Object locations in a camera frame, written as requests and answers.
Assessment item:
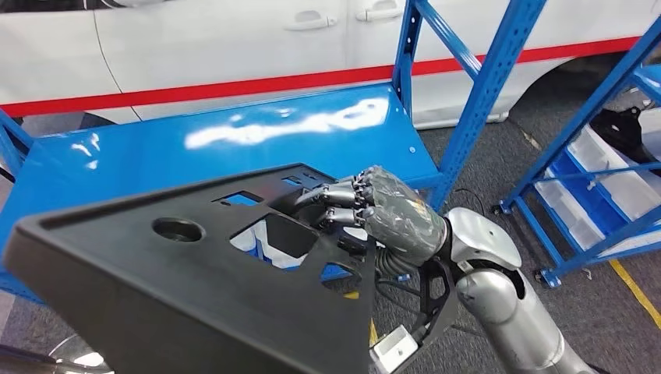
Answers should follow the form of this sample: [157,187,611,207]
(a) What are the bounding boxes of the blue metal shelf rack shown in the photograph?
[0,0,549,305]

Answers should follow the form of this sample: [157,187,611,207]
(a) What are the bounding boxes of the black car part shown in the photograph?
[590,105,661,165]

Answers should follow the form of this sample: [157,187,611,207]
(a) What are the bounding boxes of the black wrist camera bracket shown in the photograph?
[369,258,461,362]

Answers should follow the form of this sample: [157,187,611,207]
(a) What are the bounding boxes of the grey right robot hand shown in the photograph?
[288,164,449,266]

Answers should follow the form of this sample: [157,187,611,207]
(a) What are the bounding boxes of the blue wheeled shelf rack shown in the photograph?
[490,15,661,290]

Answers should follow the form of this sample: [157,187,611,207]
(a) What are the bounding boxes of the white car with red stripe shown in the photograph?
[0,0,661,130]

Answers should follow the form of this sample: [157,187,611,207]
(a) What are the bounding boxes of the black plastic plate frame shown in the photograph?
[2,162,378,374]

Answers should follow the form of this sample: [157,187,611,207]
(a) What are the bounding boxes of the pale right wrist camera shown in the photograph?
[370,325,420,374]

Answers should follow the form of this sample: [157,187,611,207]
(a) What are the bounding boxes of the blue plastic bin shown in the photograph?
[548,152,632,236]

